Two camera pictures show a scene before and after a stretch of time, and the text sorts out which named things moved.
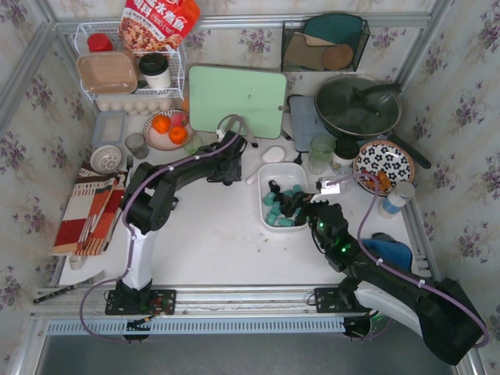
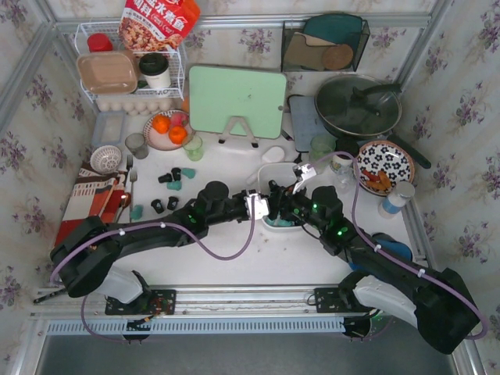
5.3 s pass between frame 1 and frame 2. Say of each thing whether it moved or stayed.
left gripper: moved
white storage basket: stayed
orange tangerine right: stayed
